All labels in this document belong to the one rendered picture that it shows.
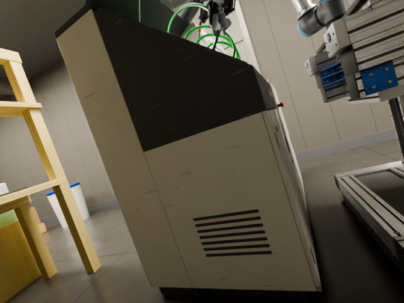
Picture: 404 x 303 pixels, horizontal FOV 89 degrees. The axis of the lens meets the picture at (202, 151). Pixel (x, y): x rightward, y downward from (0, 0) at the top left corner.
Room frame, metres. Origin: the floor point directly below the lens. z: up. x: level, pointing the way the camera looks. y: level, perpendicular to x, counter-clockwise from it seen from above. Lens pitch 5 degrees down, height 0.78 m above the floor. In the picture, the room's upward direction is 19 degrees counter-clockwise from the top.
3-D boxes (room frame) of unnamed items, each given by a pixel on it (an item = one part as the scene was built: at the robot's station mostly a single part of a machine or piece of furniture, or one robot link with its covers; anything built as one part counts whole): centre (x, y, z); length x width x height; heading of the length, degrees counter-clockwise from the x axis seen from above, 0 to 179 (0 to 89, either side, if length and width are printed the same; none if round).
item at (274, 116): (1.04, -0.41, 0.44); 0.65 x 0.02 x 0.68; 155
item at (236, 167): (1.17, -0.15, 0.39); 0.70 x 0.58 x 0.79; 155
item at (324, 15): (1.16, -0.93, 1.20); 0.13 x 0.12 x 0.14; 20
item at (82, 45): (1.67, 0.09, 0.75); 1.40 x 0.28 x 1.50; 155
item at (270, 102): (1.05, -0.39, 0.87); 0.62 x 0.04 x 0.16; 155
